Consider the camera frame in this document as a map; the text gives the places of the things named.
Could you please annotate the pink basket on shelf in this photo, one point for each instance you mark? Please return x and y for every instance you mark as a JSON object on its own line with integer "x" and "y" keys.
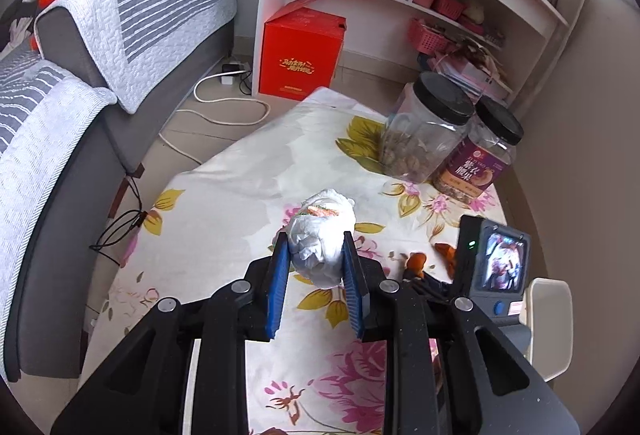
{"x": 451, "y": 9}

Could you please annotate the red cardboard gift box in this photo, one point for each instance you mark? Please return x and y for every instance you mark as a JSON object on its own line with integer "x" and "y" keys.
{"x": 300, "y": 50}

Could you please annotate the striped quilted sofa cover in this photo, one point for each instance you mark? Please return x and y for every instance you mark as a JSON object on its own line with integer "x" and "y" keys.
{"x": 125, "y": 30}

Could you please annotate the floral tablecloth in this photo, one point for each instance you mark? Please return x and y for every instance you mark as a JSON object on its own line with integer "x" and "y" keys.
{"x": 314, "y": 175}

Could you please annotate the pink basket under shelf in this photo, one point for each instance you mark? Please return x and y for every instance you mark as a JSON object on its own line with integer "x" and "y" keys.
{"x": 426, "y": 39}

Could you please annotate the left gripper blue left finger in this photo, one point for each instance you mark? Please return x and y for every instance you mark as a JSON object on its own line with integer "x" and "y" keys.
{"x": 183, "y": 358}

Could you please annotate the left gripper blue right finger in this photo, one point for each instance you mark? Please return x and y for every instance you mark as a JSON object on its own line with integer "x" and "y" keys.
{"x": 449, "y": 369}

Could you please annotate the clear jar black lid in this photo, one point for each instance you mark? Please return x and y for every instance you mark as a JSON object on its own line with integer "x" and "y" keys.
{"x": 430, "y": 119}

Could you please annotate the orange peel piece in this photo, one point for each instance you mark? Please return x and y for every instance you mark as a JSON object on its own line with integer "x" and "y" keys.
{"x": 415, "y": 262}

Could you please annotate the patterned paper wad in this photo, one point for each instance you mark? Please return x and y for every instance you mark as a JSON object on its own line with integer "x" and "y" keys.
{"x": 316, "y": 236}

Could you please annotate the purple label nut jar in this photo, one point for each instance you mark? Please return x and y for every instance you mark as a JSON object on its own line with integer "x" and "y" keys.
{"x": 483, "y": 155}

